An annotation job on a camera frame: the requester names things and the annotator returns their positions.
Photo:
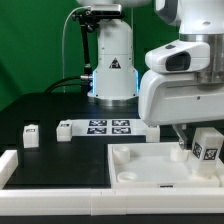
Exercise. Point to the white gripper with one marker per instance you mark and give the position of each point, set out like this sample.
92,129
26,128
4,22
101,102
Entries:
178,99

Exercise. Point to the white square tabletop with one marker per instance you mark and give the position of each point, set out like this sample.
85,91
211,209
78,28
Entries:
158,165

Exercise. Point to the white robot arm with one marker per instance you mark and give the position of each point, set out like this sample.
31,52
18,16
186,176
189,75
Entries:
198,50

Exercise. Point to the white fence obstacle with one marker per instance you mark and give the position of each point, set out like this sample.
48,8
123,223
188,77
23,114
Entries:
102,201

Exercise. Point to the fiducial tag sheet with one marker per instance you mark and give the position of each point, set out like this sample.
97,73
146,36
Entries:
108,127

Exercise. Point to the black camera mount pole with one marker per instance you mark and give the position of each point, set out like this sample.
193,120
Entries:
88,24

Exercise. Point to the grey camera bar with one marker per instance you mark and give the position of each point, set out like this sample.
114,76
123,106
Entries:
110,9

